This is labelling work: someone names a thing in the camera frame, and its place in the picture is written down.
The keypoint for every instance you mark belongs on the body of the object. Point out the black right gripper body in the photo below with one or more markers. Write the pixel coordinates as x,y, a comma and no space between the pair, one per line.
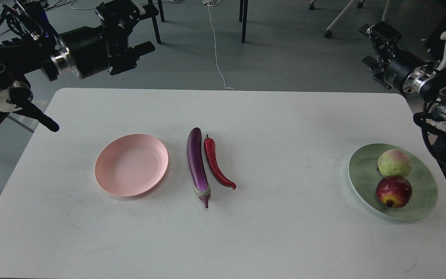
402,70

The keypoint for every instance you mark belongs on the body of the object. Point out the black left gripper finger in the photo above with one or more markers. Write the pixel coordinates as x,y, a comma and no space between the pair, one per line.
143,49

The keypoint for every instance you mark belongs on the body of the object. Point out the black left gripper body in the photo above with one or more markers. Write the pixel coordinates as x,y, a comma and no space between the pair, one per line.
87,51

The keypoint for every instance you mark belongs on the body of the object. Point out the green pink peach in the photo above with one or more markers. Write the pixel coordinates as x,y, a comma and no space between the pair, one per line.
394,163

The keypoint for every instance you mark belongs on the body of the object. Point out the purple eggplant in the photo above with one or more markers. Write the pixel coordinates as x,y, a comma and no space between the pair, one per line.
196,166

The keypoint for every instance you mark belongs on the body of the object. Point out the red chili pepper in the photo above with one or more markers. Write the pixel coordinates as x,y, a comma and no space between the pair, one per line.
210,152

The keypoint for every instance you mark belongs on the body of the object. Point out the red pomegranate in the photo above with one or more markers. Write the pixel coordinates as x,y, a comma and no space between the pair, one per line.
394,191

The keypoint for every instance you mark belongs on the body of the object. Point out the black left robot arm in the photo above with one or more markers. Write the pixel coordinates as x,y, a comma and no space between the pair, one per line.
28,42

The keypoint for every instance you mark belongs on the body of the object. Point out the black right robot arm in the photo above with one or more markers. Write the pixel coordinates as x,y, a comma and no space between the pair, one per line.
432,119

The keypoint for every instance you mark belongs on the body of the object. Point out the black table leg left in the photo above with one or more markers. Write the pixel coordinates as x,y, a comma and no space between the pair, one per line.
154,12

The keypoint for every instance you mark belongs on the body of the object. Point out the black table leg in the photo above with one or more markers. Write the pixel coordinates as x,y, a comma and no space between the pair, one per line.
243,11
154,12

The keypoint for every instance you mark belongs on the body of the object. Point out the white office chair base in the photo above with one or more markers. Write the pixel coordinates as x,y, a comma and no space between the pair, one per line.
353,8

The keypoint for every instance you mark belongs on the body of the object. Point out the black table leg right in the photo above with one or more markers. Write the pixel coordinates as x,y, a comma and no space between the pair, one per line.
243,11

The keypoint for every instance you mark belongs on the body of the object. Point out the light green plastic plate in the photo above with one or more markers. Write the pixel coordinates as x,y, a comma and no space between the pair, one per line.
364,177

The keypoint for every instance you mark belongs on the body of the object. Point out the pink plastic plate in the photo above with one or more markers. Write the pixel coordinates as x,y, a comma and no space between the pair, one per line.
131,165

